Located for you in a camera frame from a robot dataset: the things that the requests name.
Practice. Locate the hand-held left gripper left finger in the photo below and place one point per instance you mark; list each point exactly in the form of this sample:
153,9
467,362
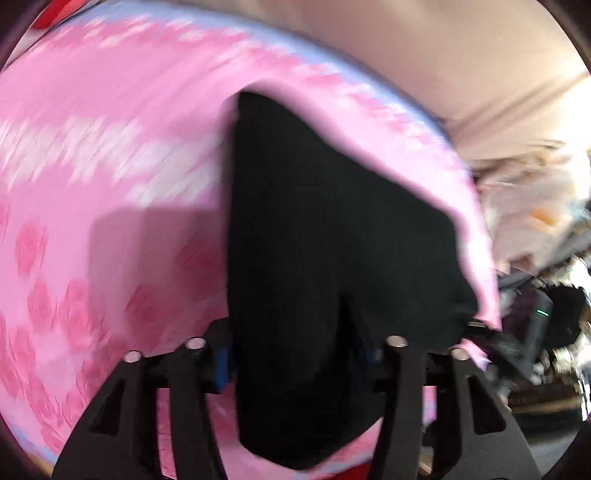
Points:
221,369

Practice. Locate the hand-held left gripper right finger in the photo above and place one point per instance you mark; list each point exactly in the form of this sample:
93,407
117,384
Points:
397,369

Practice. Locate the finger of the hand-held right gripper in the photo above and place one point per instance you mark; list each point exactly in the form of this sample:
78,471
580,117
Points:
478,326

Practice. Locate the black pants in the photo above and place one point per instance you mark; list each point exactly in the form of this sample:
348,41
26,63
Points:
323,230

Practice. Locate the pale floral fleece blanket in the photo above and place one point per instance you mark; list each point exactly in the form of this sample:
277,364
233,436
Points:
531,194

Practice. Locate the pink rose print bedsheet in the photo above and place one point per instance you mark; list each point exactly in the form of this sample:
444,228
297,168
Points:
115,184

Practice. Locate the beige upholstered headboard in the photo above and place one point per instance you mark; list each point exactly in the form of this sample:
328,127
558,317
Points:
438,69

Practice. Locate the red object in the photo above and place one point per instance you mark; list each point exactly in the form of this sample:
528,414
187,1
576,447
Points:
51,13

